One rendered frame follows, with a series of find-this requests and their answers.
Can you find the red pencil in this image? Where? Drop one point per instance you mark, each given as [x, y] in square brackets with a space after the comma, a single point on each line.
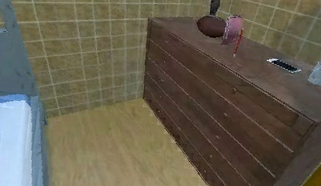
[237, 44]

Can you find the brown oval ball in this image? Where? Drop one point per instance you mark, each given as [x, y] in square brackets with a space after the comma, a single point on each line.
[210, 26]

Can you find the dark grey statuette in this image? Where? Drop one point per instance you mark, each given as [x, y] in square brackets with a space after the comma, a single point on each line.
[215, 1]

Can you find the black mobile phone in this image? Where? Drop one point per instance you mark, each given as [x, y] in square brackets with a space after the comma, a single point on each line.
[284, 65]

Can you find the brown wooden chest of drawers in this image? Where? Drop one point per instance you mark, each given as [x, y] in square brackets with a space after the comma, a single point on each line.
[233, 116]

